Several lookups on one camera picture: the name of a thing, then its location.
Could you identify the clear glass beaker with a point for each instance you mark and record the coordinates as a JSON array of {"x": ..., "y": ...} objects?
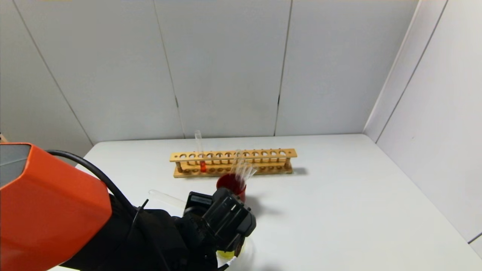
[{"x": 225, "y": 255}]

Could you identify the empty clear glass test tube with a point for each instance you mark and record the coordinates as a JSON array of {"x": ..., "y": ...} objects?
[
  {"x": 251, "y": 172},
  {"x": 238, "y": 158},
  {"x": 245, "y": 171}
]

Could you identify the wooden test tube rack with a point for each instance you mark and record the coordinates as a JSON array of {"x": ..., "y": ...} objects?
[{"x": 290, "y": 152}]

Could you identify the yellow pigment test tube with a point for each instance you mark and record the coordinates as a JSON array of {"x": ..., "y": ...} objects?
[{"x": 165, "y": 198}]

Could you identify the red plastic cup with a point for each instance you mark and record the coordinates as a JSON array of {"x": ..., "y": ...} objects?
[{"x": 228, "y": 182}]

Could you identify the red pigment test tube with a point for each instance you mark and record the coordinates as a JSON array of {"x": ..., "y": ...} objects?
[{"x": 203, "y": 166}]

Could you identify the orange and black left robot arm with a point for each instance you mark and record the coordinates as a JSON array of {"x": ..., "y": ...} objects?
[{"x": 49, "y": 210}]

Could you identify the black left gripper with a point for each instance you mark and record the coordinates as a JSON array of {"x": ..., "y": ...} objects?
[{"x": 197, "y": 200}]

